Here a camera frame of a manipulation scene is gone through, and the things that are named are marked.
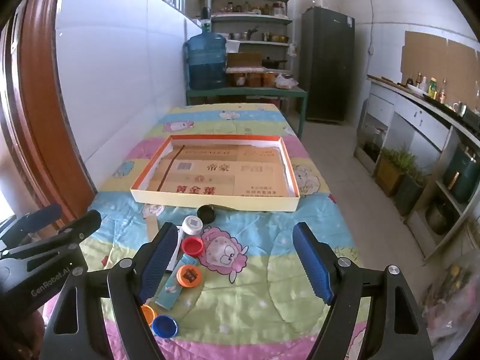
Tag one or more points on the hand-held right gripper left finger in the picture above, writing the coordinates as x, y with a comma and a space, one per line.
161, 262

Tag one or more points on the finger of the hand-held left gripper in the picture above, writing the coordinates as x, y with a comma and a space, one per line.
35, 220
77, 228

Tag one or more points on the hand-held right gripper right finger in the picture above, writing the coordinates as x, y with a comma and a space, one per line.
313, 266

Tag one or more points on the white cartoon cat box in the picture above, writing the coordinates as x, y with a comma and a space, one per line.
176, 257

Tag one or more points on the orange bottle cap with label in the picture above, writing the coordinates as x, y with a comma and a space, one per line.
189, 275

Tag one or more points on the light blue patterned small box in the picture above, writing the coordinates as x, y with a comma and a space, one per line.
168, 293

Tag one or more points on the red bottle cap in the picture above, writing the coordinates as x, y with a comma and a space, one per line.
193, 246

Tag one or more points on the white bottle cap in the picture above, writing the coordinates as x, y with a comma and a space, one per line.
192, 225

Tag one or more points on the plain orange bottle cap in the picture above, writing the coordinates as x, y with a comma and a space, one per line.
148, 314

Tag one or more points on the blue bottle cap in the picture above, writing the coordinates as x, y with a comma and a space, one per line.
165, 325

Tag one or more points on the black bottle cap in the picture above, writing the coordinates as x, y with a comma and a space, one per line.
206, 213

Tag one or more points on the shallow orange-rimmed cardboard box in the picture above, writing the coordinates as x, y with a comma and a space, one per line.
225, 172

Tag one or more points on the cartoon sheep printed blanket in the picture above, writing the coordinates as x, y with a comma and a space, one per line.
262, 292

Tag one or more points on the potted green plant dark pot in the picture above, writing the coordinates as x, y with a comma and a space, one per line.
410, 195

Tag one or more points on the potted green plant brown box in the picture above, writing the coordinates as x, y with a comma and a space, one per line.
392, 172

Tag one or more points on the large dark liquid bottle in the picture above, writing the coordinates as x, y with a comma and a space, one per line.
375, 146

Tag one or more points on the dark metal pot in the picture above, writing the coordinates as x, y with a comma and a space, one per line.
439, 217

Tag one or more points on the dark green cooker appliance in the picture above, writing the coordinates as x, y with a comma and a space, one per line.
463, 176

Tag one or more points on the white kitchen counter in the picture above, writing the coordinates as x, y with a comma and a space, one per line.
420, 120

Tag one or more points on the green low table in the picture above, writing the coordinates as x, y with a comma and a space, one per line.
247, 92

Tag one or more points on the white plastic bag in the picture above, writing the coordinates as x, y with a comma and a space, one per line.
287, 81

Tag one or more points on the orange food jar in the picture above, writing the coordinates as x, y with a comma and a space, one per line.
270, 79
254, 79
237, 78

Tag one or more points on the dark green refrigerator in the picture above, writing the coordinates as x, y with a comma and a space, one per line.
328, 63

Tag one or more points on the blue water jug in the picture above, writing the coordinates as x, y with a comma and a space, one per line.
205, 60

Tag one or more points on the yellow-green bottle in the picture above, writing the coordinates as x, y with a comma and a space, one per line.
432, 88

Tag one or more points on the metal kettle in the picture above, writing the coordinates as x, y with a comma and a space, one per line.
459, 109

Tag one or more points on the brown cardboard box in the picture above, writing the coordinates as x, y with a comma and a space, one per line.
243, 60

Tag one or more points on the white shelf unit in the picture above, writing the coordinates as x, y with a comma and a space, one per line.
251, 18

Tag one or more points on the glass jar with red lid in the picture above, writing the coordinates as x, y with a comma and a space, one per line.
317, 0

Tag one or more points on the brown wooden door frame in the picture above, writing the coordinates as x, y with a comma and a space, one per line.
41, 101

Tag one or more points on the cardboard sheets on wall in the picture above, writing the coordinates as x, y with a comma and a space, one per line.
431, 56

